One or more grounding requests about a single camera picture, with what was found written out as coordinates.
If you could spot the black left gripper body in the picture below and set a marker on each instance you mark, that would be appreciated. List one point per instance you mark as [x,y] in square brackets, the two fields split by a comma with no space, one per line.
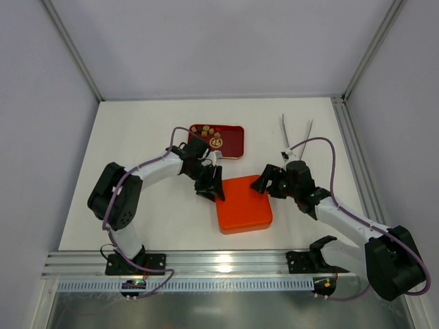
[208,183]

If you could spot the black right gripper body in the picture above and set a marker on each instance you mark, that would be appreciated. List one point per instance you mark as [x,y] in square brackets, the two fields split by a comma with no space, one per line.
[274,183]

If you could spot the metal serving tongs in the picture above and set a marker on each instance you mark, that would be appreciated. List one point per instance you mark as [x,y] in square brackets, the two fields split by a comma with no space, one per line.
[296,140]

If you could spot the orange box lid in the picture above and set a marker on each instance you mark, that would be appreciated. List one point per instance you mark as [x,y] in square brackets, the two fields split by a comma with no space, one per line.
[243,210]

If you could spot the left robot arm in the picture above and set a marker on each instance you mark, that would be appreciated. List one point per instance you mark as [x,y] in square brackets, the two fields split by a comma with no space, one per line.
[115,199]

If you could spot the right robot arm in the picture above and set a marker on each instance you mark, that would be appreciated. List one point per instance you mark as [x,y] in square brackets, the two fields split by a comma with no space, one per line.
[387,258]

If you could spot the red rectangular tray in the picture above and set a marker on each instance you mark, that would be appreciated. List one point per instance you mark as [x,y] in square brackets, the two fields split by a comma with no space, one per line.
[230,141]

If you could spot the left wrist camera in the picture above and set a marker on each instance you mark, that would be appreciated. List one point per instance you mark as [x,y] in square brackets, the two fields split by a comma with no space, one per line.
[217,155]

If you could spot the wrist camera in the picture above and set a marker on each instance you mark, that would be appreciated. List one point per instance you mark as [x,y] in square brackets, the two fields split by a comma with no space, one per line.
[217,155]
[288,154]

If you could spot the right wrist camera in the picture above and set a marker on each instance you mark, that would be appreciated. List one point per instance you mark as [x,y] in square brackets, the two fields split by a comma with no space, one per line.
[288,154]

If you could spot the right aluminium frame rail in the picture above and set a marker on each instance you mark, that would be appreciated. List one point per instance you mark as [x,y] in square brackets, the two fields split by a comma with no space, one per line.
[368,194]

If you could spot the aluminium mounting rail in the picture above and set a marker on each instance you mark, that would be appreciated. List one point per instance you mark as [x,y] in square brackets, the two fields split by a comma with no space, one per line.
[263,262]

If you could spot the slotted cable duct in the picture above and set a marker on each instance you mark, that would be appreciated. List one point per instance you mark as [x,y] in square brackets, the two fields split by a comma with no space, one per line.
[177,284]

